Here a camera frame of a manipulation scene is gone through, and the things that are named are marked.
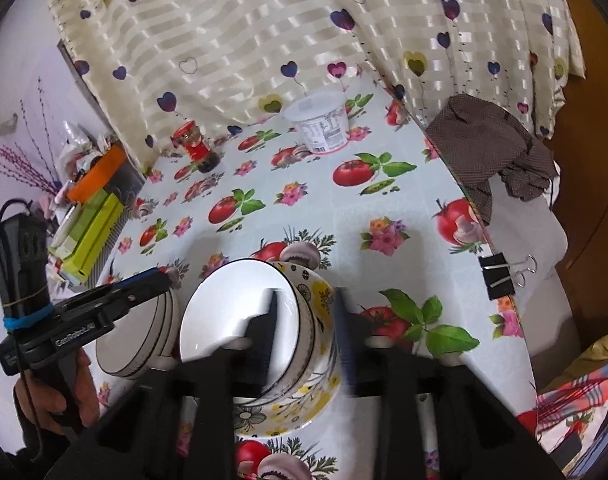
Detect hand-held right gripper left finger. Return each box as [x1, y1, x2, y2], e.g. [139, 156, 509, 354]
[44, 289, 285, 480]

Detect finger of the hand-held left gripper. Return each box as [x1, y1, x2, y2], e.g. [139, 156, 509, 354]
[104, 275, 171, 324]
[59, 268, 167, 314]

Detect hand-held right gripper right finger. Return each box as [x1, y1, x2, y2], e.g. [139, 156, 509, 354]
[335, 287, 567, 480]

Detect yellow floral plate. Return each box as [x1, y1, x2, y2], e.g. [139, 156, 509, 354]
[233, 262, 343, 437]

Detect person's left forearm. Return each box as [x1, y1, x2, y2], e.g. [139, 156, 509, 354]
[11, 405, 87, 468]

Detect person's left hand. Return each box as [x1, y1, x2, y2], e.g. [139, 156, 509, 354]
[14, 349, 101, 436]

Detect lime green long box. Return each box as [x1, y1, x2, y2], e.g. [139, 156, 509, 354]
[61, 195, 126, 282]

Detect pale green long box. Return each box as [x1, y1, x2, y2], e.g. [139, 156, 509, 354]
[49, 191, 110, 261]

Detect purple dried twigs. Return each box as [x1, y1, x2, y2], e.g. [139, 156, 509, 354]
[0, 77, 62, 197]

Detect orange and grey box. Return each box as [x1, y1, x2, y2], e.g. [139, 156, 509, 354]
[66, 144, 146, 207]

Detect crumpled plastic wrappers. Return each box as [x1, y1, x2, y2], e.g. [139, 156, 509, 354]
[58, 120, 117, 173]

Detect fruit and flower tablecloth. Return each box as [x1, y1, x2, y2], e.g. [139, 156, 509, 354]
[49, 85, 540, 480]

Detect red-lidded sauce jar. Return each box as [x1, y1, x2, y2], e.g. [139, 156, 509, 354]
[171, 120, 221, 175]

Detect black binder clip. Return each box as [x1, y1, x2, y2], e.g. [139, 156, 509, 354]
[478, 253, 538, 302]

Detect white plastic tub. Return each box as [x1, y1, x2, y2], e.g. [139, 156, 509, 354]
[283, 92, 353, 155]

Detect plaid cloth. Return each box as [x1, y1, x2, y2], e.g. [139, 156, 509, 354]
[536, 354, 608, 443]

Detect brown dotted cloth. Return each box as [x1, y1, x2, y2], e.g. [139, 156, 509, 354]
[426, 93, 560, 226]

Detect brown wooden panel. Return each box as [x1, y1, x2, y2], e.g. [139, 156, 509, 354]
[552, 0, 608, 313]

